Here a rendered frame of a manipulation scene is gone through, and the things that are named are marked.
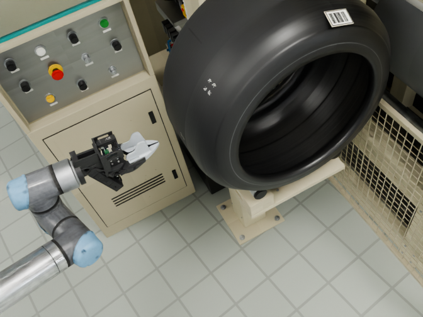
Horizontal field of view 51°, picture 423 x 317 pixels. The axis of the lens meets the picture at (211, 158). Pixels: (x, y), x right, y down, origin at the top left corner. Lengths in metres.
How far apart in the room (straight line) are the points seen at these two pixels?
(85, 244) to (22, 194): 0.18
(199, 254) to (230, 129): 1.37
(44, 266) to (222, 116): 0.51
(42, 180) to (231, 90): 0.47
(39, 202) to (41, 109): 0.79
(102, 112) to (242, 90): 0.97
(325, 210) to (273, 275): 0.45
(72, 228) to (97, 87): 0.86
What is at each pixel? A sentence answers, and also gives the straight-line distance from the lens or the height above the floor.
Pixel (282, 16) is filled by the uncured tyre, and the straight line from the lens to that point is 0.99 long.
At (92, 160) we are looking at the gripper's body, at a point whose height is 1.30.
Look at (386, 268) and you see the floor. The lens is 2.29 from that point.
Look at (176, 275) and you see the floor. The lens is 2.30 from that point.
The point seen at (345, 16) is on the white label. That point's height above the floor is 1.45.
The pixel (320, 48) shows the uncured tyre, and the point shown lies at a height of 1.42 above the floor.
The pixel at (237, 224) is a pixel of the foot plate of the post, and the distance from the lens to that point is 2.35.
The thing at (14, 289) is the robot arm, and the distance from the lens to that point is 1.04.
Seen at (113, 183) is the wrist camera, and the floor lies 1.19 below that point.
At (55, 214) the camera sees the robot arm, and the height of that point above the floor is 1.22.
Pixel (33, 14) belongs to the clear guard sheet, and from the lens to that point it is 1.60.
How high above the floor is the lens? 2.08
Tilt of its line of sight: 53 degrees down
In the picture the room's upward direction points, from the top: 15 degrees counter-clockwise
